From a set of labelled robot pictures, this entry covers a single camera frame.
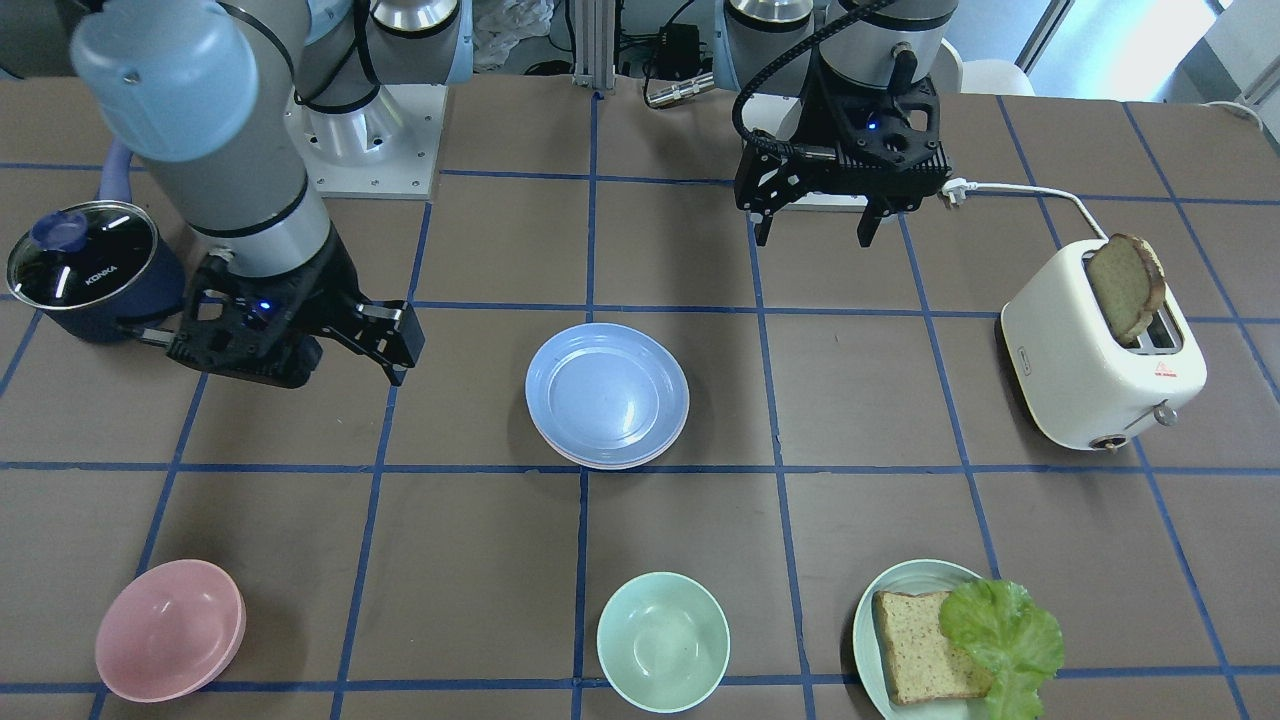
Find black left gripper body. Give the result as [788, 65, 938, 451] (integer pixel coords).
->
[733, 60, 952, 213]

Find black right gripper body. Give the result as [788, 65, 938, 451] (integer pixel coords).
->
[166, 234, 364, 388]

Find blue plate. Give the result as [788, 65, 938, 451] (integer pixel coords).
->
[524, 322, 691, 420]

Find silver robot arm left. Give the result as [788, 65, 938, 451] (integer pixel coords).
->
[713, 1, 957, 247]

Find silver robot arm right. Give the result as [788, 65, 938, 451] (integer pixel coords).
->
[69, 1, 425, 388]

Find white chair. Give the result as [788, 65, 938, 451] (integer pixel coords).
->
[931, 40, 1037, 97]

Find blue pot with lid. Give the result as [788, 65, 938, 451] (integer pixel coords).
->
[5, 200, 186, 345]

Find toast in toaster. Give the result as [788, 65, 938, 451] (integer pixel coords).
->
[1084, 233, 1167, 347]

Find white toaster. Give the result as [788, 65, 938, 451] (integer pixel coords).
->
[997, 238, 1208, 451]

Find pink bowl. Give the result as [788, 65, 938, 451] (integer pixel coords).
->
[93, 559, 247, 703]

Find green plate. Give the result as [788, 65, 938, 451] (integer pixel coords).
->
[850, 559, 988, 719]

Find green bowl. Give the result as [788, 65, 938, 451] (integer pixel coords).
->
[596, 571, 733, 714]

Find bread slice on plate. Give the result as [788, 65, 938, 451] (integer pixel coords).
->
[873, 591, 993, 705]

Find lettuce leaf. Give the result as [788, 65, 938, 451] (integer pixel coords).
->
[940, 579, 1065, 719]

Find white toaster cable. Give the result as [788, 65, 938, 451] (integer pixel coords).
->
[942, 177, 1108, 242]

